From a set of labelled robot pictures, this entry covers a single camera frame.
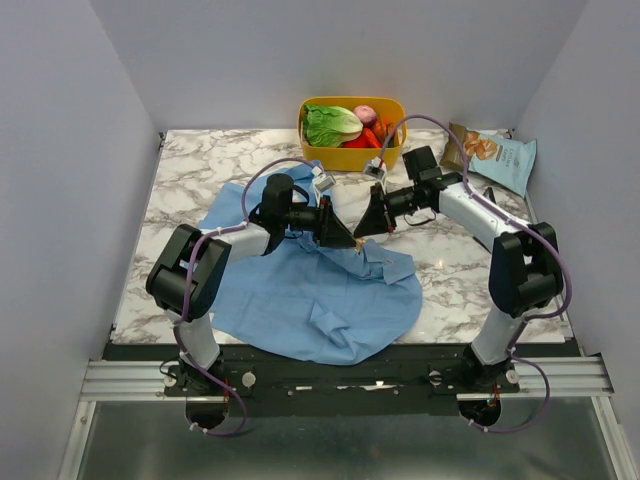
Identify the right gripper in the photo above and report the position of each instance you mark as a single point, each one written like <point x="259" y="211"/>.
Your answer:
<point x="381" y="209"/>

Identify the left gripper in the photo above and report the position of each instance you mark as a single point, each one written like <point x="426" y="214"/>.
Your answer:
<point x="333" y="232"/>

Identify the blue shirt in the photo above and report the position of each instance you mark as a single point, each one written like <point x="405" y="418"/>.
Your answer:
<point x="310" y="303"/>

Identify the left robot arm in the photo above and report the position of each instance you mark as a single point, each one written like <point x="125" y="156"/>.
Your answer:
<point x="185" y="279"/>

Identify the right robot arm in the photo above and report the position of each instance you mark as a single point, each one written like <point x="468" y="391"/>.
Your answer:
<point x="524" y="274"/>

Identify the red pepper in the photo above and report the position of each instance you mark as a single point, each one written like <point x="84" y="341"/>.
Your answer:
<point x="366" y="139"/>

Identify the orange carrots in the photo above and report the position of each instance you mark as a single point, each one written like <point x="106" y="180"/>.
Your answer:
<point x="381" y="128"/>

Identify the red onion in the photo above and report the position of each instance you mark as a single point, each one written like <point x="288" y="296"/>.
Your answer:
<point x="366" y="114"/>

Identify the green lettuce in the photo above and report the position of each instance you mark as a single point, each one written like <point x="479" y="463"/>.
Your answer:
<point x="329" y="126"/>

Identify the yellow plastic basket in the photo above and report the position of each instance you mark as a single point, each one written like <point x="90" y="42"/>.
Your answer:
<point x="352" y="160"/>

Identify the blue chip bag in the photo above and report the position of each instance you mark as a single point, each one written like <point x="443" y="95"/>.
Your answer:
<point x="503" y="160"/>

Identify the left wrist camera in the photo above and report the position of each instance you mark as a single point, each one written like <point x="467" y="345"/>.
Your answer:
<point x="321" y="181"/>

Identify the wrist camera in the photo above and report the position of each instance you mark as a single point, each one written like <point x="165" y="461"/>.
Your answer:
<point x="376" y="168"/>
<point x="321" y="181"/>

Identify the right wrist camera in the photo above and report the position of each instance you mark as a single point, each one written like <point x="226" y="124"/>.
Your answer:
<point x="376" y="168"/>

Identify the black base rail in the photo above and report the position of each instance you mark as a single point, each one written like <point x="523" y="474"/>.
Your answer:
<point x="400" y="380"/>

